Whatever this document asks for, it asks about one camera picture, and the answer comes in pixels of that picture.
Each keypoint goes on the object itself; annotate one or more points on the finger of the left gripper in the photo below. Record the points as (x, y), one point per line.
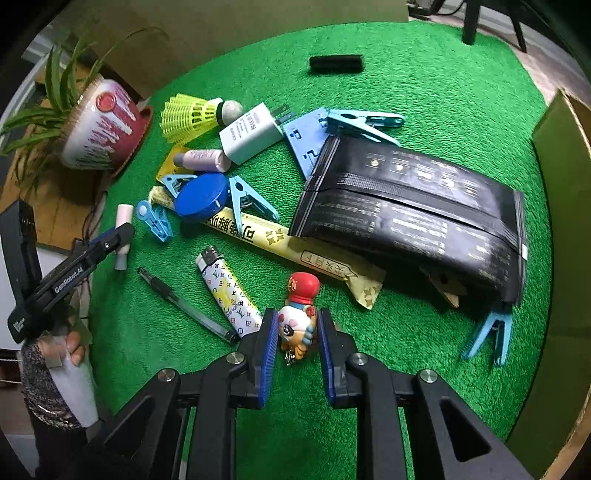
(117, 233)

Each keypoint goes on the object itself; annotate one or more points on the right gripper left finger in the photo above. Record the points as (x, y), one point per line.
(238, 380)

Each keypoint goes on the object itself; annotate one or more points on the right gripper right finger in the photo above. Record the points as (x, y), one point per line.
(356, 380)

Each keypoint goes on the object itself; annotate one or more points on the white small tube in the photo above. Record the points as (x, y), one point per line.
(123, 216)

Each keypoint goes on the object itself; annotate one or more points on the black gel pen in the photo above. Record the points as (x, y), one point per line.
(169, 295)

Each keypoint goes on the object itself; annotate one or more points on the patterned white lighter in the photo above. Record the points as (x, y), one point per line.
(241, 313)

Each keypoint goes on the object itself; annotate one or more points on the red capped toy figurine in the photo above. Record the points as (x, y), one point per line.
(298, 317)

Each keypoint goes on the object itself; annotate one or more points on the yellow card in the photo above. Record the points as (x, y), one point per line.
(168, 167)

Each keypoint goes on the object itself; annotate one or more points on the blue round lid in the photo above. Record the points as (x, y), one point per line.
(202, 197)

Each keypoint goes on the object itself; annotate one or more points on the yellow chopstick wrapper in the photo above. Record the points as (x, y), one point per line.
(364, 279)

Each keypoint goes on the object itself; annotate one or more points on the pink white small bottle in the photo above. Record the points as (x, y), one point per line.
(210, 160)

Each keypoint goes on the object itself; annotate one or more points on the white power adapter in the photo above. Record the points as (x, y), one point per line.
(257, 129)

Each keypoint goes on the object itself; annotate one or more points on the black foil package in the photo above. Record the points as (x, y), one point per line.
(396, 202)

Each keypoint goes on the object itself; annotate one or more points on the light blue plastic card holder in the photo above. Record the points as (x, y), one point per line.
(306, 136)

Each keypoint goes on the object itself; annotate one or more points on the grey patterned sleeve forearm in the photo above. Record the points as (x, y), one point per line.
(41, 396)

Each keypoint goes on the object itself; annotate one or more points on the person's left hand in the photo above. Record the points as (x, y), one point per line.
(64, 342)

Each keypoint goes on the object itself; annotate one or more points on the red white flower pot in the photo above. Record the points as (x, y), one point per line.
(101, 116)

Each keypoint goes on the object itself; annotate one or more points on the red pot saucer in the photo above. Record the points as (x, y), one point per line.
(126, 147)

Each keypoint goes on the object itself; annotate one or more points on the green spider plant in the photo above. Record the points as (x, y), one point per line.
(52, 123)

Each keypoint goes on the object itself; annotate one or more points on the yellow plastic shuttlecock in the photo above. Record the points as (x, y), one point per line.
(184, 117)

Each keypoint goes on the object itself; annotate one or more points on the cardboard back panel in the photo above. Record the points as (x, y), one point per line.
(150, 43)

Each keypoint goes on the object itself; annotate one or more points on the green artificial grass mat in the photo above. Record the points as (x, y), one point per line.
(473, 105)

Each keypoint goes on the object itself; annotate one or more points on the cardboard box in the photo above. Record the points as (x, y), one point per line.
(554, 425)

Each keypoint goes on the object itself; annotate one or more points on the small black cylinder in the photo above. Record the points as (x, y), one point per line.
(336, 64)

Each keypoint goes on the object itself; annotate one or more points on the black tripod stand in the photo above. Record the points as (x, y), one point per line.
(473, 17)

